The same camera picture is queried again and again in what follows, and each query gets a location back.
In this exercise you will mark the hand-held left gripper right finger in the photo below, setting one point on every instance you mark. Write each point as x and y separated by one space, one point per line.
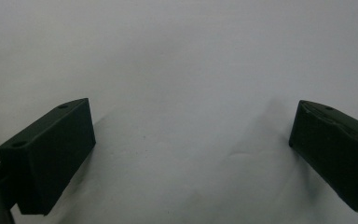
335 149

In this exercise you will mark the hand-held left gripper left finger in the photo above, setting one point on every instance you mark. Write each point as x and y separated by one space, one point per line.
46 155

